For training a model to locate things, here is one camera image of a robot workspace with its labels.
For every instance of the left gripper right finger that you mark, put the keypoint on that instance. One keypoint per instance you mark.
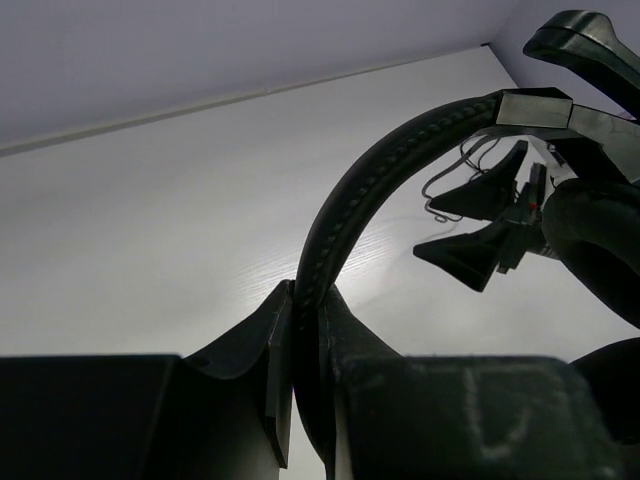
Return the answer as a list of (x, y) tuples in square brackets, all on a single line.
[(471, 417)]

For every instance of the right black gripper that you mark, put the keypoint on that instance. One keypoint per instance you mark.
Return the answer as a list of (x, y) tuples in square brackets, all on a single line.
[(472, 258)]

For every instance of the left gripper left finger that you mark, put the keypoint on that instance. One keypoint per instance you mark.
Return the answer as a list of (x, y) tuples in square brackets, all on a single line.
[(221, 413)]

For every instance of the black headset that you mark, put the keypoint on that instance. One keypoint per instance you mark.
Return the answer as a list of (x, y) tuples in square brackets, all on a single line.
[(590, 217)]

